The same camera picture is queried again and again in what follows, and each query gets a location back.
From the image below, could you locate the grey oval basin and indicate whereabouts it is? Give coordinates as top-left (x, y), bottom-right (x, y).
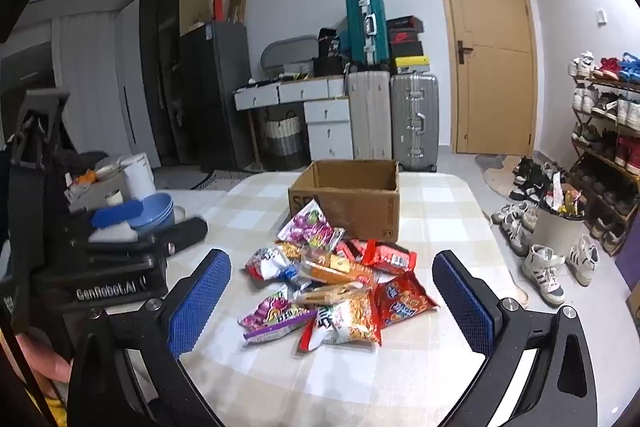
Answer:
top-left (261, 35), bottom-right (321, 70)

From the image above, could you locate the white drawer desk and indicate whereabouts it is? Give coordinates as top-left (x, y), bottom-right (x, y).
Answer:
top-left (234, 76), bottom-right (353, 162)

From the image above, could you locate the brown cardboard box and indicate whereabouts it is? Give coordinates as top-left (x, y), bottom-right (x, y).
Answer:
top-left (288, 159), bottom-right (401, 244)

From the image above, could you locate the wooden shoe rack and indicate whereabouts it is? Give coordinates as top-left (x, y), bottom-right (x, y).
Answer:
top-left (567, 57), bottom-right (640, 258)

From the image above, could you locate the yellow black shoe box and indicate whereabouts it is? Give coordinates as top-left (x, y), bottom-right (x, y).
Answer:
top-left (392, 56), bottom-right (431, 75)

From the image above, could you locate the beige suitcase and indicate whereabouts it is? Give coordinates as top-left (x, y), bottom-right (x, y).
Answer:
top-left (347, 69), bottom-right (393, 161)

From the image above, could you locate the white cup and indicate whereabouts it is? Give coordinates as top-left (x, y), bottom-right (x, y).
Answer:
top-left (120, 153), bottom-right (157, 202)

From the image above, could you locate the purple gummy candy packet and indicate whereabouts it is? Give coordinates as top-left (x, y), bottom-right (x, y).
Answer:
top-left (237, 284), bottom-right (318, 348)
top-left (276, 199), bottom-right (346, 253)

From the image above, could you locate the clear breadstick packet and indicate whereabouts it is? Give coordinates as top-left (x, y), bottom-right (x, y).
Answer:
top-left (295, 282), bottom-right (373, 308)

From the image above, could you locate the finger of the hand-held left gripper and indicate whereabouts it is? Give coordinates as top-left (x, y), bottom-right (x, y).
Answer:
top-left (86, 217), bottom-right (209, 259)
top-left (90, 199), bottom-right (146, 229)

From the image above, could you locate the white blue snack packet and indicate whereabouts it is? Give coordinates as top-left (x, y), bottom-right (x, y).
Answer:
top-left (244, 246), bottom-right (306, 290)

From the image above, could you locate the shoe rack with shoes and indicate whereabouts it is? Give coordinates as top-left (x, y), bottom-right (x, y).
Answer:
top-left (567, 51), bottom-right (640, 253)

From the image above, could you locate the white bowl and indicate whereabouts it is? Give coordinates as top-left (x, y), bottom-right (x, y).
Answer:
top-left (95, 162), bottom-right (123, 182)

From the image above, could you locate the white noodle snack packet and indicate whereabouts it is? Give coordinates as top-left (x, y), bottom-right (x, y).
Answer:
top-left (299, 294), bottom-right (383, 354)

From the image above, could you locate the black white patterned rug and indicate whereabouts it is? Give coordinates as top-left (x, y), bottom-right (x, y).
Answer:
top-left (157, 167), bottom-right (256, 192)

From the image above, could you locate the pile of loose shoes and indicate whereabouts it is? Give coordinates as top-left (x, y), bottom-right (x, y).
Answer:
top-left (490, 155), bottom-right (601, 308)

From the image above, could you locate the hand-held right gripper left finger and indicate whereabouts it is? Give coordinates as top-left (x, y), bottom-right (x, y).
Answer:
top-left (67, 248), bottom-right (236, 427)

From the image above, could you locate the white trash bin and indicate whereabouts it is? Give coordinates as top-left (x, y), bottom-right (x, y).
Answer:
top-left (530, 184), bottom-right (588, 260)

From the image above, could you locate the beige grey door mat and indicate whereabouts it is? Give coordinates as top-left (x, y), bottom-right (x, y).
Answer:
top-left (475, 153), bottom-right (526, 198)

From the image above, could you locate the woven laundry basket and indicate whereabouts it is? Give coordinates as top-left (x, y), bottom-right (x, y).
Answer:
top-left (260, 114), bottom-right (306, 168)

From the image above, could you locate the person's left hand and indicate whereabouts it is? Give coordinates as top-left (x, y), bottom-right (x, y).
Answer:
top-left (16, 331), bottom-right (73, 384)

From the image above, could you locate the tan wooden door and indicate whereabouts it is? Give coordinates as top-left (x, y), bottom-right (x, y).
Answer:
top-left (431, 0), bottom-right (538, 156)

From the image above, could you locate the black storage box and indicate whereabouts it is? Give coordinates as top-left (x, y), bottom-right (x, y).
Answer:
top-left (312, 57), bottom-right (347, 78)

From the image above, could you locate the red orange chips packet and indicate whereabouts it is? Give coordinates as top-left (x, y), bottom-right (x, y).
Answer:
top-left (372, 272), bottom-right (440, 333)

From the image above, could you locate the silver suitcase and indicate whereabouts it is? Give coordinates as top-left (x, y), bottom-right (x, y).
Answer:
top-left (390, 73), bottom-right (441, 172)

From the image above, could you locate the blue bowl stack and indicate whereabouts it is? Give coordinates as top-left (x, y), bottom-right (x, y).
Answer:
top-left (127, 193), bottom-right (176, 235)

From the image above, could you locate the teal suitcase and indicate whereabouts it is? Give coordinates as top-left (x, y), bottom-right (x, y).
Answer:
top-left (345, 0), bottom-right (391, 68)

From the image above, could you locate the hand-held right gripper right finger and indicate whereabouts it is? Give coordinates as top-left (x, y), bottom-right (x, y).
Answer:
top-left (432, 251), bottom-right (601, 427)

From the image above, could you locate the red wafer packet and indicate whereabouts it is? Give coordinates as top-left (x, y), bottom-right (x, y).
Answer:
top-left (360, 239), bottom-right (418, 277)
top-left (334, 238), bottom-right (368, 263)

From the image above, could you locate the dark grey refrigerator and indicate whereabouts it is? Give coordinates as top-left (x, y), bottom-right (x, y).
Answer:
top-left (179, 22), bottom-right (253, 172)

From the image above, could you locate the black printed bag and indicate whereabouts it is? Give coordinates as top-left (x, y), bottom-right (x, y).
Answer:
top-left (315, 27), bottom-right (346, 58)

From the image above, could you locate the black white wardrobe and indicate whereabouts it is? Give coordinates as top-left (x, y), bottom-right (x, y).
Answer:
top-left (115, 0), bottom-right (211, 168)

